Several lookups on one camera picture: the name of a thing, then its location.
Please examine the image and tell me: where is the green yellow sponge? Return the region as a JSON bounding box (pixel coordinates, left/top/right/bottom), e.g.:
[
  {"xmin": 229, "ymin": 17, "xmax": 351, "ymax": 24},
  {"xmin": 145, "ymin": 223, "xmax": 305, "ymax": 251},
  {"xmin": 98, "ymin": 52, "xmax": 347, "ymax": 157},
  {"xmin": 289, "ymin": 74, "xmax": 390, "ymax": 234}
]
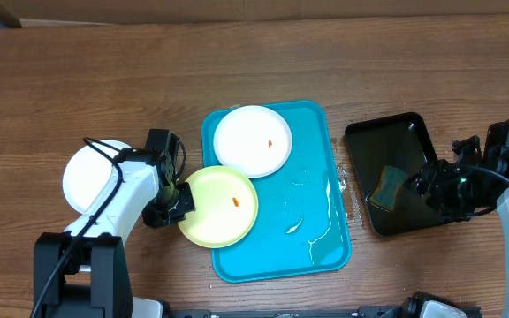
[{"xmin": 368, "ymin": 165, "xmax": 408, "ymax": 211}]

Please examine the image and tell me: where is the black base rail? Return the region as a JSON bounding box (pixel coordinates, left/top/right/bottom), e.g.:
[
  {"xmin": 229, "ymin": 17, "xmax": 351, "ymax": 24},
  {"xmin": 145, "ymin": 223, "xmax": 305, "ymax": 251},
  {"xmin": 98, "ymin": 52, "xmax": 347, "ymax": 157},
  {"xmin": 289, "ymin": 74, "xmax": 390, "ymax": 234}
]
[{"xmin": 148, "ymin": 290, "xmax": 483, "ymax": 318}]

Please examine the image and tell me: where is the yellow-green plate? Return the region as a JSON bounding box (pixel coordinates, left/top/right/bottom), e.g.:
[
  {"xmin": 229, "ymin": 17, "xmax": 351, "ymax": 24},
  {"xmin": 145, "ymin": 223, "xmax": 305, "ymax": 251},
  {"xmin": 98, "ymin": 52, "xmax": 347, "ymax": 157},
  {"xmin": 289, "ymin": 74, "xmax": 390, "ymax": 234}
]
[{"xmin": 178, "ymin": 166, "xmax": 259, "ymax": 248}]

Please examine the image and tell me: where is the white plate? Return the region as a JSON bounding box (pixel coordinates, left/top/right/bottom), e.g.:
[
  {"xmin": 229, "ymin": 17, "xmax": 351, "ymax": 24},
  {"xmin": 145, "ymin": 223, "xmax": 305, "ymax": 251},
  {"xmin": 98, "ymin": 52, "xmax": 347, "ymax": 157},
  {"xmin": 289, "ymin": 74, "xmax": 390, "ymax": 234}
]
[
  {"xmin": 213, "ymin": 105, "xmax": 293, "ymax": 178},
  {"xmin": 62, "ymin": 140, "xmax": 129, "ymax": 214}
]

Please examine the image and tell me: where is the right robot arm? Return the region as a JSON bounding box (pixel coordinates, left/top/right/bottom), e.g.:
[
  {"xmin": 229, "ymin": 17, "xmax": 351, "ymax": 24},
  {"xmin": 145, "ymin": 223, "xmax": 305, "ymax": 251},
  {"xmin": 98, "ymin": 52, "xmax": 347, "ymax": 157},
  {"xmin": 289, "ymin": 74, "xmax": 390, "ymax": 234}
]
[{"xmin": 406, "ymin": 120, "xmax": 509, "ymax": 317}]

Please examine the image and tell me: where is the blue plastic tray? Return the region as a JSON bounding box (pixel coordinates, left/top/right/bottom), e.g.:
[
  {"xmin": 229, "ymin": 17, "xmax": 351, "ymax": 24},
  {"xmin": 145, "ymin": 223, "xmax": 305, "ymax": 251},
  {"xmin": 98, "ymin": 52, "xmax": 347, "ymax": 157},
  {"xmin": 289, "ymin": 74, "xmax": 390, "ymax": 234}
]
[{"xmin": 212, "ymin": 100, "xmax": 352, "ymax": 283}]

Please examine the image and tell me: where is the brown cardboard backdrop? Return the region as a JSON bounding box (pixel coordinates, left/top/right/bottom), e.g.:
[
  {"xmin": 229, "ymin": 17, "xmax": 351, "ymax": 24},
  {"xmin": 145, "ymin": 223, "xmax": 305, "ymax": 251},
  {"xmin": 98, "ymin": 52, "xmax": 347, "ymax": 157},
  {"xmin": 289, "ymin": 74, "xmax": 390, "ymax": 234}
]
[{"xmin": 0, "ymin": 0, "xmax": 509, "ymax": 24}]

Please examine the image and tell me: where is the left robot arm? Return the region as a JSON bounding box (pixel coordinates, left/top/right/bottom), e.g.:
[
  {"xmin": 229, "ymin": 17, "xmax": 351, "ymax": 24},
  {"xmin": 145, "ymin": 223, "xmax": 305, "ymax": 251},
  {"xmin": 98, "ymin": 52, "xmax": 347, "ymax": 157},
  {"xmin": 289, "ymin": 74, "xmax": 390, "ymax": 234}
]
[{"xmin": 31, "ymin": 129, "xmax": 195, "ymax": 318}]

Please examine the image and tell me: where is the black water tray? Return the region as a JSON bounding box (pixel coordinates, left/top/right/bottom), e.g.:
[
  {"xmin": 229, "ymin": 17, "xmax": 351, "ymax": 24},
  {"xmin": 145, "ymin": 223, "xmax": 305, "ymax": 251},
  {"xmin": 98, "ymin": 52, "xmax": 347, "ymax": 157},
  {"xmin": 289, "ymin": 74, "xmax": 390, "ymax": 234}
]
[{"xmin": 345, "ymin": 112, "xmax": 450, "ymax": 236}]

